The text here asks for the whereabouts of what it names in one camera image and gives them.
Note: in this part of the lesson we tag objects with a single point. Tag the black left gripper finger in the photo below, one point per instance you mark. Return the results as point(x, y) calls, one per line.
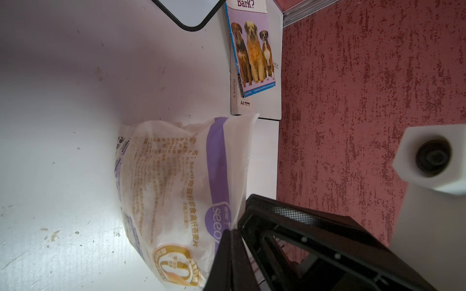
point(231, 270)

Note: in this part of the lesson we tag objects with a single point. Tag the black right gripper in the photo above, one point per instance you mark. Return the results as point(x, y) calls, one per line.
point(300, 249)

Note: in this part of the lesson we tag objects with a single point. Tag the instant oatmeal bag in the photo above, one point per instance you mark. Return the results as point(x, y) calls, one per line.
point(180, 188)

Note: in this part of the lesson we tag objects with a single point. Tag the white A4 paper box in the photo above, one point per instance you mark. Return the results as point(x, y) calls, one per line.
point(269, 102)

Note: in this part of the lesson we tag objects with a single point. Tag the dog picture book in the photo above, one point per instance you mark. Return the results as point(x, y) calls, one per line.
point(253, 51)

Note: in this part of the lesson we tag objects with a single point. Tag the right aluminium corner post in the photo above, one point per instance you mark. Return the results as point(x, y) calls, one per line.
point(304, 9)

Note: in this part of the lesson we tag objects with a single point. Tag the white board black frame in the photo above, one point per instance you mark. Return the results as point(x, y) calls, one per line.
point(190, 15)

